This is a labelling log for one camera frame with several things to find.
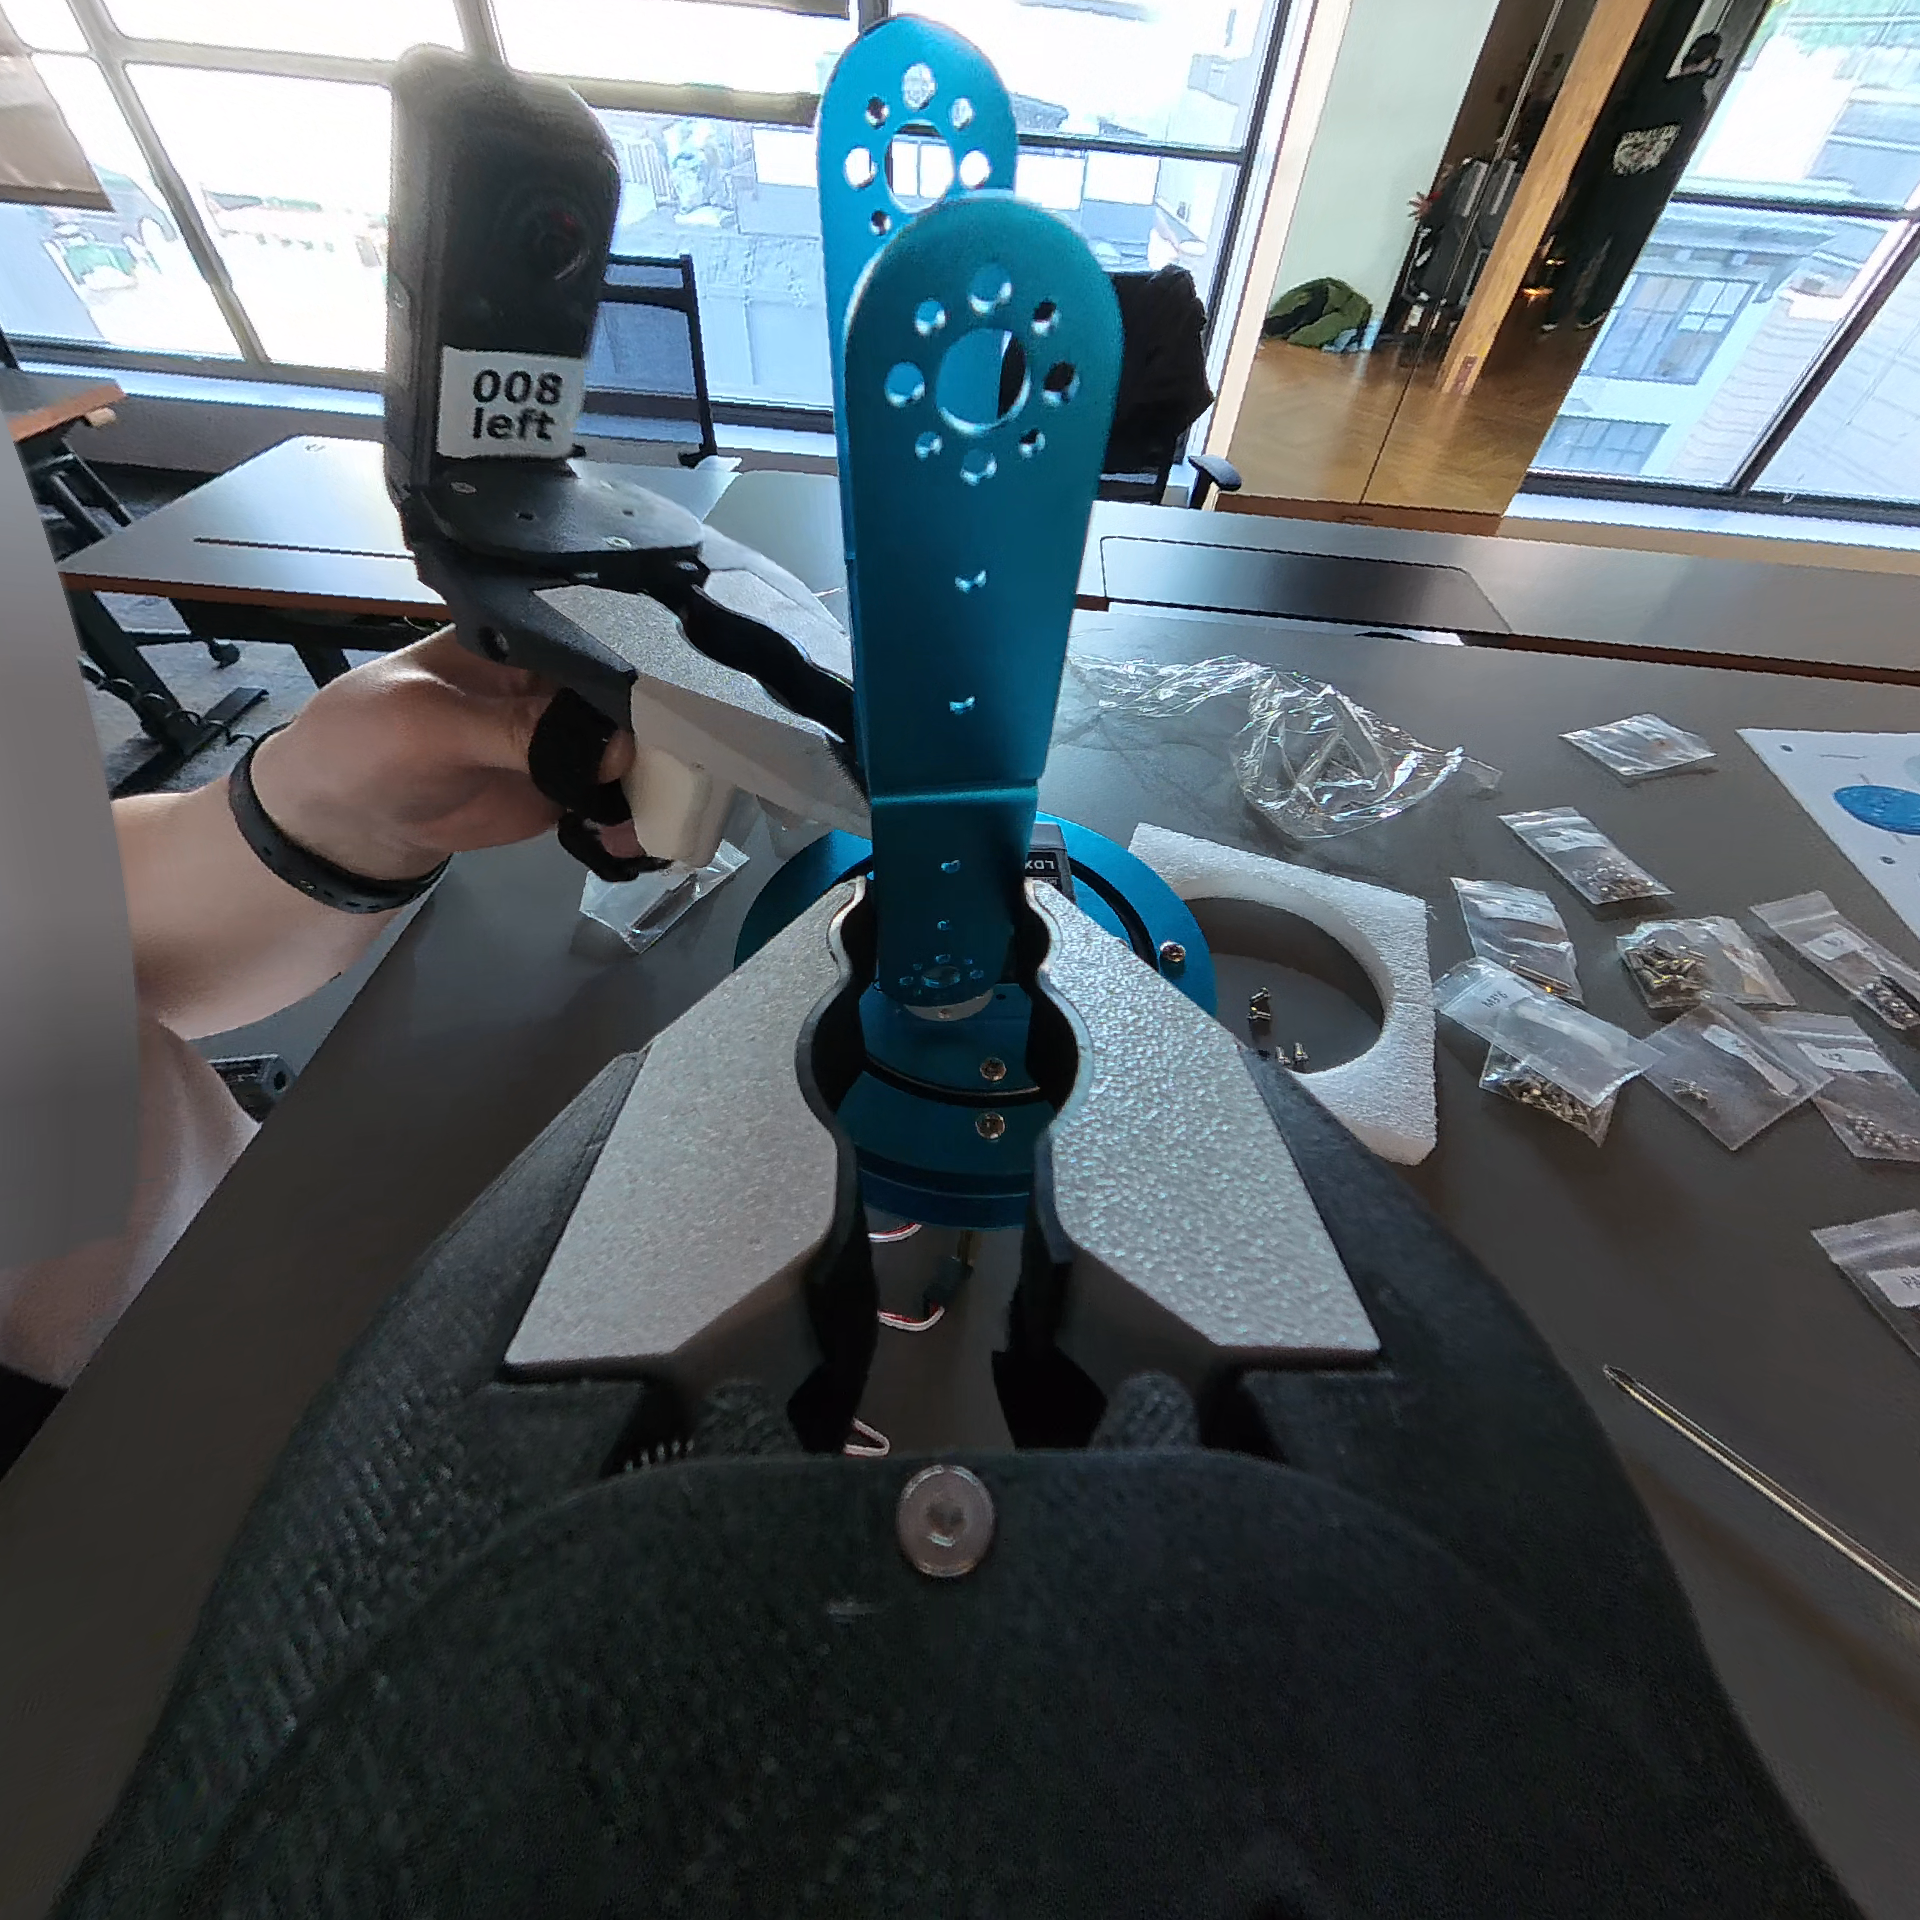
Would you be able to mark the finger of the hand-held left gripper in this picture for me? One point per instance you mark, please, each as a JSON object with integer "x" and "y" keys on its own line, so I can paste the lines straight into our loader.
{"x": 721, "y": 743}
{"x": 781, "y": 614}

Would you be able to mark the printed assembly instruction sheet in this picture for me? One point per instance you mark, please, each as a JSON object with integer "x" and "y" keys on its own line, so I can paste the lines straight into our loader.
{"x": 1815, "y": 764}

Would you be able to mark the dark grey desk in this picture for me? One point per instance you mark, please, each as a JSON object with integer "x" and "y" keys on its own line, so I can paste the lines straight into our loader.
{"x": 1500, "y": 1274}

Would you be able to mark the clear plastic wrap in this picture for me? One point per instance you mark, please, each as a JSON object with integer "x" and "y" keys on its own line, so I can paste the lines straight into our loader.
{"x": 1321, "y": 751}

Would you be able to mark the black wristband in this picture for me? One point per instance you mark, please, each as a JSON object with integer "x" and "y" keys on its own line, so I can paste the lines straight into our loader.
{"x": 322, "y": 878}

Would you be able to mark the black metal frame chair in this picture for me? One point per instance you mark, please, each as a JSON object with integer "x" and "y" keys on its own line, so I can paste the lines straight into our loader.
{"x": 644, "y": 270}

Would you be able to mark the thick wooden pillar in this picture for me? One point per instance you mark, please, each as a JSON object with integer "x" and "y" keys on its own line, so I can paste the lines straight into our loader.
{"x": 1531, "y": 224}

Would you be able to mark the loose small metal screws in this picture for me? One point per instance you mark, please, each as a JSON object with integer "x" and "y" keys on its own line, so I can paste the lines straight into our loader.
{"x": 1261, "y": 1003}

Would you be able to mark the white foam packing piece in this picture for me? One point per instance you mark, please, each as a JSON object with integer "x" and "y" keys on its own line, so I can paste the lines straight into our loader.
{"x": 1380, "y": 1081}

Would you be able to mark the office chair with black jacket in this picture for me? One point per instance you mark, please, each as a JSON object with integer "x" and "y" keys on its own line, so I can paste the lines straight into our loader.
{"x": 1163, "y": 360}

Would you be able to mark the blue metal bracket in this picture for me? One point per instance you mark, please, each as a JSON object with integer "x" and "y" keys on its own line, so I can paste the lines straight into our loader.
{"x": 974, "y": 631}

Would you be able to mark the dark adjoining desk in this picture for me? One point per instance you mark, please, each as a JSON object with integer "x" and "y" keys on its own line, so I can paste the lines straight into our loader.
{"x": 1651, "y": 601}

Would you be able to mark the clear bag with long screw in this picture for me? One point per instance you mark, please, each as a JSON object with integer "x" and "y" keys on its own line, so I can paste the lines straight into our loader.
{"x": 660, "y": 908}

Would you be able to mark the person's left hand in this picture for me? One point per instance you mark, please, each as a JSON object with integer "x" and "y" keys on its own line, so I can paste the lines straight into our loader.
{"x": 405, "y": 751}

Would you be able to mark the large grid window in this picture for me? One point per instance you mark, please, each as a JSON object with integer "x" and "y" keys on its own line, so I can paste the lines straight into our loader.
{"x": 301, "y": 194}

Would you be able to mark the green jacket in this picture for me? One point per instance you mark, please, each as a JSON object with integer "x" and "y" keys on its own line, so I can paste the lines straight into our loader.
{"x": 1321, "y": 308}

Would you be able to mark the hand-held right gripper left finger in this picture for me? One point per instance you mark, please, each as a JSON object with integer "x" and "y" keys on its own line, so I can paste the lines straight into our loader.
{"x": 675, "y": 1200}

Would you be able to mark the wood edged office desk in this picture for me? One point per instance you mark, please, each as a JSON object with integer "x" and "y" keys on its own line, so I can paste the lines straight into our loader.
{"x": 301, "y": 510}

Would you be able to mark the black hanging banner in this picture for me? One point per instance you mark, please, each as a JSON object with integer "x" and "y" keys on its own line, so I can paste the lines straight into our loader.
{"x": 1642, "y": 151}

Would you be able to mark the blue round robot arm base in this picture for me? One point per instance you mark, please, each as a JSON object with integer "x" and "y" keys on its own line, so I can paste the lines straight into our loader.
{"x": 939, "y": 1155}

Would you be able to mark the group of small screw bags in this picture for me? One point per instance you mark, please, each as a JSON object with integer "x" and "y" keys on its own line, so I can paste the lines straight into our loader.
{"x": 1560, "y": 1034}

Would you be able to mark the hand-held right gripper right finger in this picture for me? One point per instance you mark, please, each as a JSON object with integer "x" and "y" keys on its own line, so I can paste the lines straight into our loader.
{"x": 1215, "y": 1200}

